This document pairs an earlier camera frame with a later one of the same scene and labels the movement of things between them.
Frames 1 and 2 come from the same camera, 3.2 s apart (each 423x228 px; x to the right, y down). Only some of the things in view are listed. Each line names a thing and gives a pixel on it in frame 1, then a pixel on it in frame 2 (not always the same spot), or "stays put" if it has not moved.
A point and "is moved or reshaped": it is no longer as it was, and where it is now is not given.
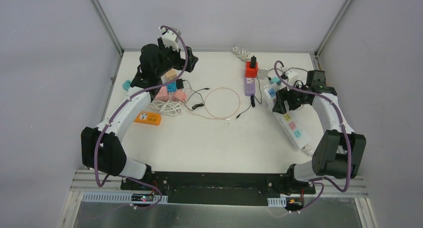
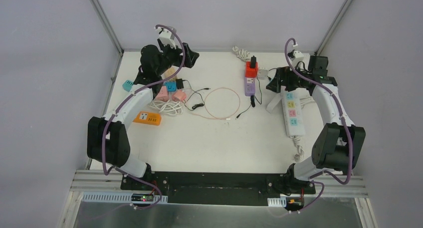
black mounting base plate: (217, 188) stays put
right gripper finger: (281, 107) → (275, 84)
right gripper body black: (295, 98) → (293, 80)
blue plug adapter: (171, 87) stays put
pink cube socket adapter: (179, 96) stays put
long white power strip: (293, 120) is moved or reshaped
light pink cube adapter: (163, 95) stays put
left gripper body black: (180, 59) stays put
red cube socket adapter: (251, 72) stays put
